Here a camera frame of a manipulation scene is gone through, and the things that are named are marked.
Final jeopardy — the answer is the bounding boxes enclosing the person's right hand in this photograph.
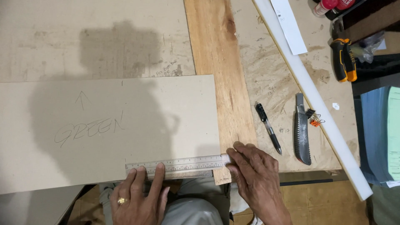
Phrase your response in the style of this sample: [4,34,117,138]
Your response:
[226,141,286,209]

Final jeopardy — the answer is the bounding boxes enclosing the person's left hand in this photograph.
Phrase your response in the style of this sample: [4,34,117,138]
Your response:
[110,162,171,225]

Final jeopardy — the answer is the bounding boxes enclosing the steel ruler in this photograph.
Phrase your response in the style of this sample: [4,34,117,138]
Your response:
[126,154,232,176]

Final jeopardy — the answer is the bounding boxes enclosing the black ballpoint pen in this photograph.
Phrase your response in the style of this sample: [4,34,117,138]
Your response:
[255,102,283,156]

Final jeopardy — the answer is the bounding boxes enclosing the person's grey trousers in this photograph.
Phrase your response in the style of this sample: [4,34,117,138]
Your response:
[99,177,232,225]

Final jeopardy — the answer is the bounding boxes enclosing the silver utility knife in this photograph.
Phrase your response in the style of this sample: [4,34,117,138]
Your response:
[293,92,312,166]

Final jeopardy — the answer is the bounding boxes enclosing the grey board sheet with writing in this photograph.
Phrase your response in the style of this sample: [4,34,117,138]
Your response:
[0,74,221,195]

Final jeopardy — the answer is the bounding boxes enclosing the long white plastic bar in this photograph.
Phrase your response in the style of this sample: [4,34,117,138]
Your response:
[252,0,374,201]

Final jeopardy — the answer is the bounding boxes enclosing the pale grey board panel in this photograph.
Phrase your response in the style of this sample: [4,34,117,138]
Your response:
[0,184,85,225]

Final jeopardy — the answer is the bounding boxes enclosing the wooden plank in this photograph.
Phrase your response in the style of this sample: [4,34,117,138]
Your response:
[184,0,259,186]

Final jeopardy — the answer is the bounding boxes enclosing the stack of blue and green papers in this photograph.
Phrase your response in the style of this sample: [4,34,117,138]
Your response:
[354,86,400,189]

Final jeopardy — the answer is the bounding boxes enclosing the black and orange pliers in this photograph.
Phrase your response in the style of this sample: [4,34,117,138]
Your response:
[330,20,358,83]

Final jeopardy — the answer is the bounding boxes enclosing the white paper strip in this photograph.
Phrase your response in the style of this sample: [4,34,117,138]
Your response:
[270,0,309,56]

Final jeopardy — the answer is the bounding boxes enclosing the black case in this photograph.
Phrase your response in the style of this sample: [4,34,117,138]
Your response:
[351,52,400,96]

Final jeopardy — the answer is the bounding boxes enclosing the clear plastic bag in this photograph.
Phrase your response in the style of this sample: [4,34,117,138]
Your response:
[356,31,387,64]

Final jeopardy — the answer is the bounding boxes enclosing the large brown cardboard sheet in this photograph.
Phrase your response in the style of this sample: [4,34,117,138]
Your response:
[0,0,196,83]

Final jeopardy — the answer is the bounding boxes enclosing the red and white spray can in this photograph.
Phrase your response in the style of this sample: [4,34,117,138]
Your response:
[313,0,339,17]

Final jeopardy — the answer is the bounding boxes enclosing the dark brown box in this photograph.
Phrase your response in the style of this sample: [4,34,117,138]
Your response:
[341,0,400,44]

